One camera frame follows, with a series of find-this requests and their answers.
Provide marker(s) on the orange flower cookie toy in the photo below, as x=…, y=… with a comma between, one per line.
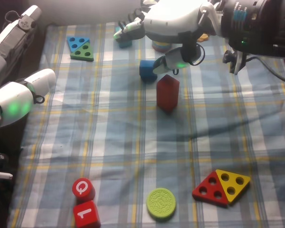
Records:
x=203, y=38

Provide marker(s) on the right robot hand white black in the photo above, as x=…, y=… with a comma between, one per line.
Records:
x=175, y=21

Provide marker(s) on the red cylinder letter Q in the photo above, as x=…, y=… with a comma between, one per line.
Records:
x=83, y=188

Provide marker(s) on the teal cube letter K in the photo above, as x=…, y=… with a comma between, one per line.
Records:
x=124, y=44

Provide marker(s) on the red triangle block with holes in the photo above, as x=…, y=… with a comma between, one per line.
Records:
x=209, y=191

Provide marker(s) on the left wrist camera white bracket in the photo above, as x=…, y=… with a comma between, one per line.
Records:
x=0, y=158

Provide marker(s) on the red rectangular block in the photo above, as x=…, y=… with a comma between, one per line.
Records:
x=167, y=93

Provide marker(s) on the blue yellow plaid cloth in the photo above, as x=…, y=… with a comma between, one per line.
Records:
x=109, y=130

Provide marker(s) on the green sandwich cookie toy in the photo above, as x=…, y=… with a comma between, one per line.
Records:
x=160, y=204

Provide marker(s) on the blue triangle block with holes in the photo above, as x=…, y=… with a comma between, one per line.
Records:
x=74, y=42

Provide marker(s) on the blue cube block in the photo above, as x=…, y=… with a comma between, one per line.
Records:
x=146, y=70

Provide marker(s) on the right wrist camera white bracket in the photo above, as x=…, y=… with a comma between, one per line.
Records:
x=238, y=61

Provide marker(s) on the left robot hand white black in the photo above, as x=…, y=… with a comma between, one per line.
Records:
x=12, y=104

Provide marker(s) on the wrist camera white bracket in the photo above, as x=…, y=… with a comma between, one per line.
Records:
x=238, y=61
x=0, y=158

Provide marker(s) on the red cube number one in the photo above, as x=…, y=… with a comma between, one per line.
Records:
x=86, y=215

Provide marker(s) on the green triangle block with holes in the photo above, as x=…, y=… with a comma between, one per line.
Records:
x=82, y=54

